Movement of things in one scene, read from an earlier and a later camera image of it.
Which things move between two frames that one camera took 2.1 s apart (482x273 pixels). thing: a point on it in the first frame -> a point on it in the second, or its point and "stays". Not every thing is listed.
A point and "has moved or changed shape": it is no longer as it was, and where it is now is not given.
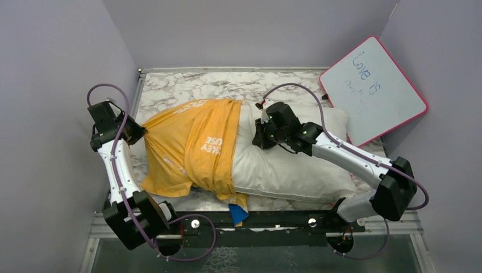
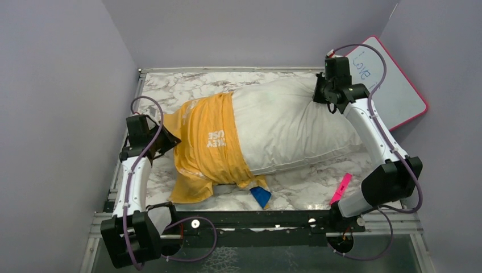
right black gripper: (261, 139) -> (318, 97)
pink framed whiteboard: (367, 83) stays
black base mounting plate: (269, 228) stays
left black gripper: (137, 131) -> (171, 140)
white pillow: (276, 172) has moved or changed shape
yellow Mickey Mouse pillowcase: (191, 145) has moved or changed shape
